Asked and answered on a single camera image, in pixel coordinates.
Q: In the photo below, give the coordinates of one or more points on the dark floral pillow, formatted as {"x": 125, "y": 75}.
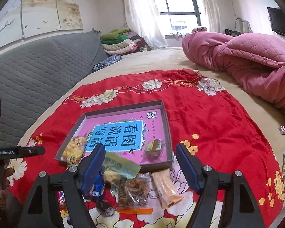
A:
{"x": 106, "y": 63}

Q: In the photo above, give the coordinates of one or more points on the window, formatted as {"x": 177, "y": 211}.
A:
{"x": 178, "y": 2}

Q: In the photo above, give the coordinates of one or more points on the orange wafer packet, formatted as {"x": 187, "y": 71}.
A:
{"x": 166, "y": 187}

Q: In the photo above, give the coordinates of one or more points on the small brown candy packet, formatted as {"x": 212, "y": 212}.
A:
{"x": 153, "y": 148}

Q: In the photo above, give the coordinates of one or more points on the small pink white box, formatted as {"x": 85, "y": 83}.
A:
{"x": 282, "y": 129}

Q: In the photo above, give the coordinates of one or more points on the blue cookie packet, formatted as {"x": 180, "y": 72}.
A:
{"x": 98, "y": 186}

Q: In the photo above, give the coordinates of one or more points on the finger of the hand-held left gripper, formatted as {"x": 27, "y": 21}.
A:
{"x": 35, "y": 151}

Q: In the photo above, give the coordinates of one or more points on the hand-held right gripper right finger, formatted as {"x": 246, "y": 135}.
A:
{"x": 188, "y": 169}

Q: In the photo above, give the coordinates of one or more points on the grey quilted headboard cover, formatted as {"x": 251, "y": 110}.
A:
{"x": 38, "y": 64}

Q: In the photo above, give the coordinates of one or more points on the black bag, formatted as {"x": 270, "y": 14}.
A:
{"x": 230, "y": 32}

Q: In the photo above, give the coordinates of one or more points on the pile of folded clothes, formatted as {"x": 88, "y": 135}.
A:
{"x": 118, "y": 41}

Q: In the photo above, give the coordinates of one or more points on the pink quilt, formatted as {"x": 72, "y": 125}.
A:
{"x": 239, "y": 52}

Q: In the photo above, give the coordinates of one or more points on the pink cardboard box tray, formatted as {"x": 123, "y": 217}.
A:
{"x": 167, "y": 128}

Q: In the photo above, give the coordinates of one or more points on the red floral blanket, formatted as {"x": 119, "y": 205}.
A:
{"x": 204, "y": 123}

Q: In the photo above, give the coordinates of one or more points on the green snack packet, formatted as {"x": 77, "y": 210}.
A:
{"x": 121, "y": 165}

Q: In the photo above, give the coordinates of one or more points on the dark chocolate bar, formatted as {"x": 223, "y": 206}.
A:
{"x": 104, "y": 209}

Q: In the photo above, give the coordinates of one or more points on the long yellow snack packet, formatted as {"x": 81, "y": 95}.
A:
{"x": 111, "y": 176}

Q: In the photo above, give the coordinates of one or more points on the black television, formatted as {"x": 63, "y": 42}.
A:
{"x": 280, "y": 22}

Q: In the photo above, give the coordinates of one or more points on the person's left hand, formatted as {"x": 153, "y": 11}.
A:
{"x": 4, "y": 181}

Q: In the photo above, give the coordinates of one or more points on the pink book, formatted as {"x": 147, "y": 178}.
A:
{"x": 133, "y": 115}

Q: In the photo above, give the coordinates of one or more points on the red snack packet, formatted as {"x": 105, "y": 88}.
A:
{"x": 61, "y": 197}

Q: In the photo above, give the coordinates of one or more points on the floral wall painting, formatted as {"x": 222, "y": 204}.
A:
{"x": 38, "y": 7}

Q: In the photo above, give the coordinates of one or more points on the clear packet of yellow snacks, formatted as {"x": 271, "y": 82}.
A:
{"x": 72, "y": 147}

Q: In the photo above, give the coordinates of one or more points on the clear packet of brown snacks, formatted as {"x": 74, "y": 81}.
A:
{"x": 133, "y": 190}

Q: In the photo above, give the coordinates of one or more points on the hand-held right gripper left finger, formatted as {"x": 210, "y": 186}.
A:
{"x": 92, "y": 171}

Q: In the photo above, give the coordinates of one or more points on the white sheer curtain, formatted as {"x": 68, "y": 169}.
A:
{"x": 137, "y": 11}
{"x": 209, "y": 4}

